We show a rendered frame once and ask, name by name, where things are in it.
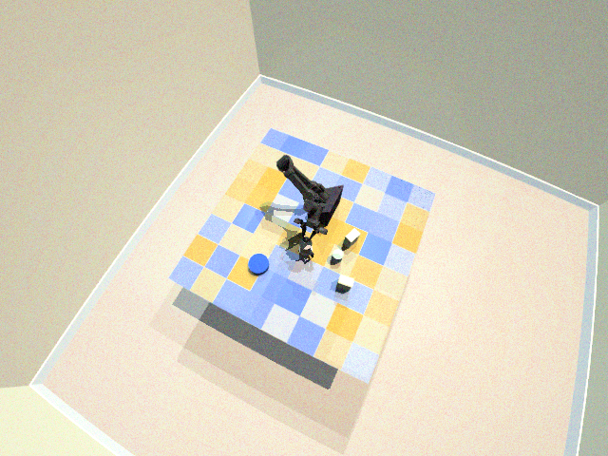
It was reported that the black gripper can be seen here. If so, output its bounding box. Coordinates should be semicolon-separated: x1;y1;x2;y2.
294;213;328;242

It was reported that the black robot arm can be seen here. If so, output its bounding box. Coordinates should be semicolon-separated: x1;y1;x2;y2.
276;155;331;228

